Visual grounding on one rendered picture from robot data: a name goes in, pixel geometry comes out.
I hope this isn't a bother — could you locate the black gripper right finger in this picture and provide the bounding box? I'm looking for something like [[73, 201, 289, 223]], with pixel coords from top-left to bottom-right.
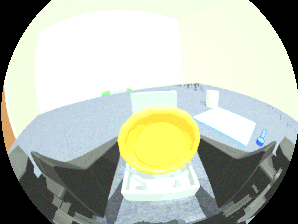
[[197, 135, 277, 208]]

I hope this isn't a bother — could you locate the yellow plate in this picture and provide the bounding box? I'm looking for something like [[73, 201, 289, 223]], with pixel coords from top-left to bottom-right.
[[118, 107, 200, 175]]

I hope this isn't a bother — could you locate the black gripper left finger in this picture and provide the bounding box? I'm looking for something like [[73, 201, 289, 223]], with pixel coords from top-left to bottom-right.
[[31, 136, 120, 218]]

